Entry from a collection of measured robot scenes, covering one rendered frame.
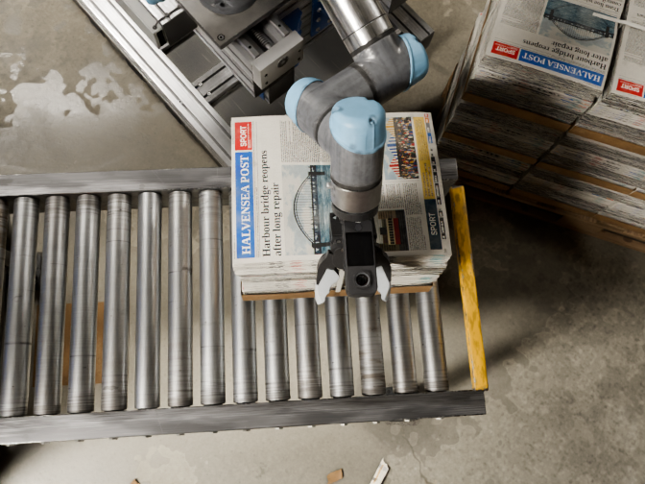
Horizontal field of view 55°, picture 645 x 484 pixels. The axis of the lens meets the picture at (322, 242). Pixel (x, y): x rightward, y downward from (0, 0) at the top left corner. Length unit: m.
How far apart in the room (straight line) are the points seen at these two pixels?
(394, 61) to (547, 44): 0.69
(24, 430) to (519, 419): 1.49
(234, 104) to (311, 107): 1.20
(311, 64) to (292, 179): 1.10
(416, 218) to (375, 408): 0.41
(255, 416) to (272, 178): 0.47
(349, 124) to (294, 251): 0.30
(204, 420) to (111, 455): 0.90
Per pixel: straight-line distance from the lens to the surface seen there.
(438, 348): 1.30
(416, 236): 1.06
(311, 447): 2.07
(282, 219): 1.06
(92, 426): 1.32
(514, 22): 1.59
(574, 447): 2.26
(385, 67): 0.94
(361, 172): 0.85
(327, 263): 0.97
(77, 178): 1.42
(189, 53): 2.20
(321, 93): 0.91
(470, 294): 1.31
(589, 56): 1.61
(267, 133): 1.13
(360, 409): 1.27
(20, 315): 1.39
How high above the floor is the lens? 2.06
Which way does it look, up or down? 75 degrees down
